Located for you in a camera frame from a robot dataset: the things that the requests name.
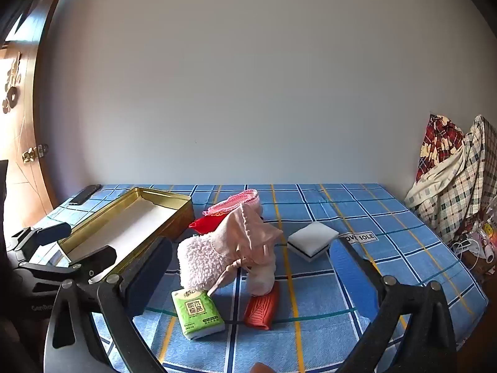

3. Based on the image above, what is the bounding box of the red ribbed silicone pad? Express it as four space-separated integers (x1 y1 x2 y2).
244 280 281 331

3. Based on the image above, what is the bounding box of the white plaid quilt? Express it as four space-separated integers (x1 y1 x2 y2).
404 114 497 242

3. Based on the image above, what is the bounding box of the gold metal tin box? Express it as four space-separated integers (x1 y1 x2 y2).
57 186 195 286

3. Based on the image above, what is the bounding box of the black smartphone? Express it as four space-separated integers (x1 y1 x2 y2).
68 186 102 206

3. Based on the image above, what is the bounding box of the blue plaid bed sheet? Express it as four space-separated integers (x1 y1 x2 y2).
27 183 489 373

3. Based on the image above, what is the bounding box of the white sponge block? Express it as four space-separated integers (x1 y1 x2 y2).
287 221 339 263

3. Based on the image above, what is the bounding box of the white gauze cloth pink edge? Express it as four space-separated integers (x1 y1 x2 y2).
204 188 260 216

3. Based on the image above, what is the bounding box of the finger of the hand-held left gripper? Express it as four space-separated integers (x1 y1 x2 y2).
66 246 118 280
10 221 72 259

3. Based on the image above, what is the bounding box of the red patterned cloth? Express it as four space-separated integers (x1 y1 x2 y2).
415 113 467 182

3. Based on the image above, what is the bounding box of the green tissue packet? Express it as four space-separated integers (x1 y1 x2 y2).
171 288 226 340

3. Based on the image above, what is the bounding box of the gold door ornament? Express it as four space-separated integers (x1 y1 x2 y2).
2 51 23 114

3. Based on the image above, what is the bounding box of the pink fluffy sock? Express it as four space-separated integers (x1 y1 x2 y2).
177 235 237 300

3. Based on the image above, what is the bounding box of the red fabric pouch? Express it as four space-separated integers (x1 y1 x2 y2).
189 213 224 236

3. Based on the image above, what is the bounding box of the wooden door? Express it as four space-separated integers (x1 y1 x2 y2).
0 0 68 210

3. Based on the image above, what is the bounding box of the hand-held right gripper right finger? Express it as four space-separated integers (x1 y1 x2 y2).
329 236 458 373

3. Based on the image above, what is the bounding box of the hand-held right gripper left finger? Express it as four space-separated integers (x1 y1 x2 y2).
43 236 174 373

